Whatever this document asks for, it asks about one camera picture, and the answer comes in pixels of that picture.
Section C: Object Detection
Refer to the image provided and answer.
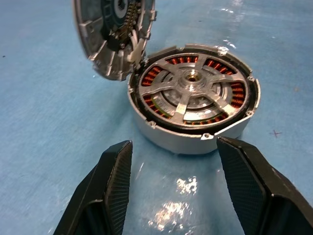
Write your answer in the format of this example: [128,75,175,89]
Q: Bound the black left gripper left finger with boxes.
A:
[53,140,134,235]

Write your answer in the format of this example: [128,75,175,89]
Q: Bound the silver spoked rotor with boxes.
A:
[137,54,250,126]

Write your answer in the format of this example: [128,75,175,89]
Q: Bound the silver hinged motor lid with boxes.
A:
[72,0,157,82]

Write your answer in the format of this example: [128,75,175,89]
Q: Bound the silver motor housing copper windings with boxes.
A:
[127,44,262,156]

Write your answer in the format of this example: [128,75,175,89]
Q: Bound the blue plastic table cover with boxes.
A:
[0,0,313,235]

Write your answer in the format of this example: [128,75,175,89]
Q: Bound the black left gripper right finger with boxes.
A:
[216,136,313,235]

